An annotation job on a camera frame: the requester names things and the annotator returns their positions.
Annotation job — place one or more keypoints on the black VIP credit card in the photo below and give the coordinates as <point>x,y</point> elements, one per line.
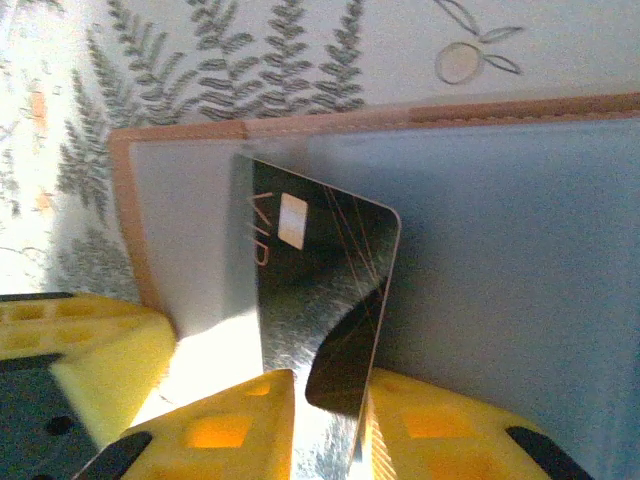
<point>325,260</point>

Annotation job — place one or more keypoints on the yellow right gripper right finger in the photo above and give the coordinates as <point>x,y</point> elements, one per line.
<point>450,440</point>

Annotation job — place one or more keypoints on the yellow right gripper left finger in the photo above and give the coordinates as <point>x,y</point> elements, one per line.
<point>225,440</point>

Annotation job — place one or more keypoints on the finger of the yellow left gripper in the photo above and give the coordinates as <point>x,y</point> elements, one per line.
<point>110,360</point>

